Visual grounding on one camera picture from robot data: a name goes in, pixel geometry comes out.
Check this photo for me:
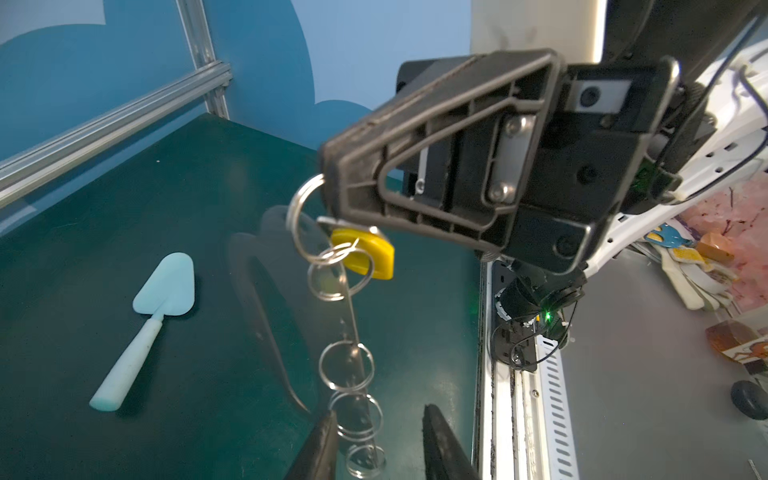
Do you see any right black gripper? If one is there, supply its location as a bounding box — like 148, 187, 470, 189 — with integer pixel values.
319, 49, 680, 274

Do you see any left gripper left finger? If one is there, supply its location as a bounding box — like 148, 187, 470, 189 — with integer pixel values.
284, 410, 339, 480

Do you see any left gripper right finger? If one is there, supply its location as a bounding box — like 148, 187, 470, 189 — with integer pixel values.
422, 404, 479, 480

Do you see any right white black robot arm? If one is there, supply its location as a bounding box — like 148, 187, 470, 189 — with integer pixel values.
319, 1, 767, 328

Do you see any light blue toy shovel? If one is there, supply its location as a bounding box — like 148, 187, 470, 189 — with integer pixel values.
89, 252, 195, 412

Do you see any colourful clutter on floor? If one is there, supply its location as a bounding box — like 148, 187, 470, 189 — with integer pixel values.
644, 173, 767, 374

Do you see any black caster wheel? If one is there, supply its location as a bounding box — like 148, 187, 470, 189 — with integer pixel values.
730, 380, 768, 421

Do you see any aluminium front rail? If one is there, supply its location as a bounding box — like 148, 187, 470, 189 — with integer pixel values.
472, 262, 579, 479

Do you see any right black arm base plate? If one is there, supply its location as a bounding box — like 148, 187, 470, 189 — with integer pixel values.
490, 263, 577, 373

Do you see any right aluminium frame post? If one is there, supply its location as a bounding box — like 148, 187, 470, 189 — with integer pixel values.
176, 0, 231, 120

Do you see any aluminium rear frame bar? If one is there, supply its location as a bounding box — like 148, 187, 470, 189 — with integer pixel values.
1, 61, 233, 207

